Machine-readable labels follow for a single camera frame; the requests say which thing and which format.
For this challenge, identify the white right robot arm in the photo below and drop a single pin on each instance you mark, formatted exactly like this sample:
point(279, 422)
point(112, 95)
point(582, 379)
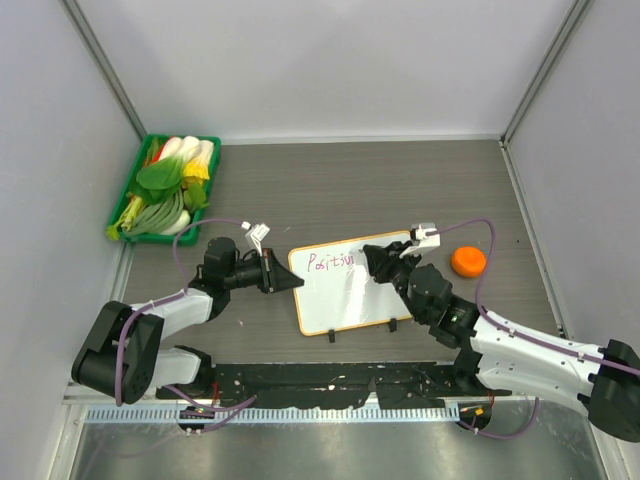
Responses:
point(599, 382)

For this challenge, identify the orange round toy fruit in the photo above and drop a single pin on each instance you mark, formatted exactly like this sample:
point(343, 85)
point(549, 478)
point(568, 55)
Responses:
point(468, 262)

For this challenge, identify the yellow framed whiteboard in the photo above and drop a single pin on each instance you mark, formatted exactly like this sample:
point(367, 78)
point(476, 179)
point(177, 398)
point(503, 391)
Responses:
point(338, 292)

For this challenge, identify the yellow flower vegetable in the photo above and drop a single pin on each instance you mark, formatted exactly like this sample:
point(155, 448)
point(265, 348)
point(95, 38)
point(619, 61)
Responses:
point(196, 172)

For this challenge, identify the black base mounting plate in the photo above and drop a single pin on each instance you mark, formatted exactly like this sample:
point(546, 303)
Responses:
point(335, 386)

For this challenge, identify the white radish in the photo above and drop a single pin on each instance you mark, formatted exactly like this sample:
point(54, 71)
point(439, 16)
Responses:
point(181, 222)

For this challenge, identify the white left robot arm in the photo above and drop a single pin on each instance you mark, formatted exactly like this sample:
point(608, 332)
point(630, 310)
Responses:
point(122, 355)

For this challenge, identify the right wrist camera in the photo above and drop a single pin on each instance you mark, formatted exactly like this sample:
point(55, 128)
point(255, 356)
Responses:
point(424, 238)

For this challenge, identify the green leafy bok choy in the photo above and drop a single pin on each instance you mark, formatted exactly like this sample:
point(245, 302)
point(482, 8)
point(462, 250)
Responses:
point(157, 182)

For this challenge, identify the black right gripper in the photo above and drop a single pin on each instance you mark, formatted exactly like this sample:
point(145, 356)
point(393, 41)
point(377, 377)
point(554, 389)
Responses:
point(382, 259)

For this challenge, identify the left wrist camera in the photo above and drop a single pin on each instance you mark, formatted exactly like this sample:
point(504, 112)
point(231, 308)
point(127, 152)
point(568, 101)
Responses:
point(255, 234)

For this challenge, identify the green long beans bundle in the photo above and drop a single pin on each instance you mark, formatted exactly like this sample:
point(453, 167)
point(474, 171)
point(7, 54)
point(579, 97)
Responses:
point(153, 219)

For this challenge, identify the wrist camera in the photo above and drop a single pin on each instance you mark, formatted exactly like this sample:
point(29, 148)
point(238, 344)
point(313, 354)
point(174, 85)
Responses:
point(424, 238)
point(255, 234)

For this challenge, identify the slotted cable duct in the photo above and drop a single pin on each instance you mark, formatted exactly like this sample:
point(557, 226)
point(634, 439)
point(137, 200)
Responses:
point(184, 414)

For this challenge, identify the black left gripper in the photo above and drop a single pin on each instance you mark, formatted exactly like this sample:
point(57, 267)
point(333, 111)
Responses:
point(274, 277)

